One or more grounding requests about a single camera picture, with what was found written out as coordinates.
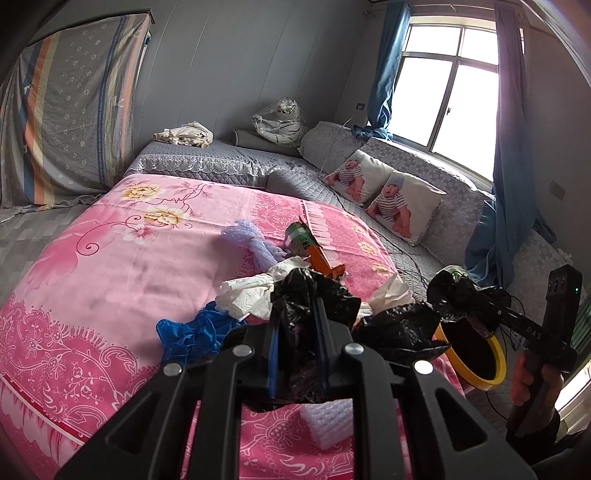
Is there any black plastic trash bag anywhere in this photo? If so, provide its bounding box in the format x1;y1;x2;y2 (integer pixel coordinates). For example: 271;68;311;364
267;268;450;404

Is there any purple foam net sleeve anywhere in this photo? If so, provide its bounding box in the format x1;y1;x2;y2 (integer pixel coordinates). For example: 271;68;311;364
221;220;287;273

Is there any grey flat cushion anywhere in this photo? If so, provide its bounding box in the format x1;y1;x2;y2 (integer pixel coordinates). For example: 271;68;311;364
232;130;301;158

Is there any baby print pillow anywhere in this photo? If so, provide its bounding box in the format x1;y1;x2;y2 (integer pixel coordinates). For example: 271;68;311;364
366;170;447;245
322;150;394;206

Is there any blue curtain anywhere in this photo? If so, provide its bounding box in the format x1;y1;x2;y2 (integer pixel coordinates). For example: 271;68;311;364
352;1;411;141
465;2;556;288

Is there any left baby print pillow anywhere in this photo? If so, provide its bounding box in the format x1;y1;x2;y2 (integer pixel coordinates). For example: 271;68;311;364
322;150;394;206

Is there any person's right forearm black sleeve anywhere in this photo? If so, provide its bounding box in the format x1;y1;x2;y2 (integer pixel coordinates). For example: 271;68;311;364
506;411;591;480

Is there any person's right hand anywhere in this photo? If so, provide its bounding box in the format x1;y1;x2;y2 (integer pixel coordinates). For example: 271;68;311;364
511;352;564;409

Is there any white tissue paper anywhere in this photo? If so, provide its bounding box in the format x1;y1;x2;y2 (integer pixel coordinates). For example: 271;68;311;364
215;256;310;321

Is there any white napkin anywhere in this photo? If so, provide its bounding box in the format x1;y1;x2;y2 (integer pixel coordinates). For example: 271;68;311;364
356;274;415;319

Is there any yellow rimmed trash bin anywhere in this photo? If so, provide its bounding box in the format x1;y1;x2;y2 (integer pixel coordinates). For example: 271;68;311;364
435;320;507;391

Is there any pink floral bed sheet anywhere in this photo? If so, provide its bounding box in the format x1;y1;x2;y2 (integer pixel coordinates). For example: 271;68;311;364
1;174;397;479

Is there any beige crumpled cloth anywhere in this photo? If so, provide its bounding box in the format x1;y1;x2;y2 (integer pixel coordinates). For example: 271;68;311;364
153;122;214;148

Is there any orange snack wrapper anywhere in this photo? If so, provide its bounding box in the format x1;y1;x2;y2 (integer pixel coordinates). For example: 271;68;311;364
308;245;346;280

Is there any right blue curtain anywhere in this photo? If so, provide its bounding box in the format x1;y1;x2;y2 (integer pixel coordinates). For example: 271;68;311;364
465;2;556;288

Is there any window with grey frame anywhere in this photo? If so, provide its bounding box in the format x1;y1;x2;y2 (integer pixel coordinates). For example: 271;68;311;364
388;16;499;183

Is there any right baby print pillow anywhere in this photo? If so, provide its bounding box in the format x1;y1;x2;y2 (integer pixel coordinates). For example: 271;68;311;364
366;170;447;245

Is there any white tiger plush toy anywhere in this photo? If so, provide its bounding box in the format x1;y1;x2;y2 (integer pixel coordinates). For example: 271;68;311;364
252;97;308;148

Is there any left blue curtain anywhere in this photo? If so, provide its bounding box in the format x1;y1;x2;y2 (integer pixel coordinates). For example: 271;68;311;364
352;1;411;141

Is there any green snack wrapper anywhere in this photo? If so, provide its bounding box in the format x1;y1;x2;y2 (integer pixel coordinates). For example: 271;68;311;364
283;220;318;258

